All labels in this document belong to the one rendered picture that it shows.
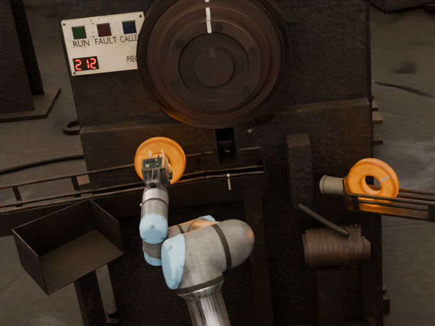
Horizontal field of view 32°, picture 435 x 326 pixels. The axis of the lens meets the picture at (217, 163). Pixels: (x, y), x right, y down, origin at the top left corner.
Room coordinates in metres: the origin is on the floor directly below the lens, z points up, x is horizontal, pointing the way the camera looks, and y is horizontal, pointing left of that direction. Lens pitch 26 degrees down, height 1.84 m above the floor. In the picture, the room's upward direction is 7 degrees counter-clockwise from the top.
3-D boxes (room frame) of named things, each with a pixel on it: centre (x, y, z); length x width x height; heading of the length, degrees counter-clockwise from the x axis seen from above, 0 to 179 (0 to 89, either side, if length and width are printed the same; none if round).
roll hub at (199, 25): (2.12, -0.03, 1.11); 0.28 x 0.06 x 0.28; 86
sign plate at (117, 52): (2.35, 0.30, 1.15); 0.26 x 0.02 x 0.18; 86
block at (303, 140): (2.22, -0.27, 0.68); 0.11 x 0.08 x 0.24; 176
